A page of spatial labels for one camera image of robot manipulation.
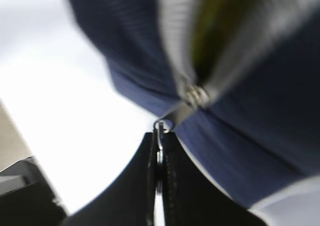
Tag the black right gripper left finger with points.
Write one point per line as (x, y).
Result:
(130, 199)

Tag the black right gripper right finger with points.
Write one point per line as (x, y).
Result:
(189, 198)

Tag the navy blue lunch bag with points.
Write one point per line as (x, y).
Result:
(239, 80)

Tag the black robot base housing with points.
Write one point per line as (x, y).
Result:
(26, 198)

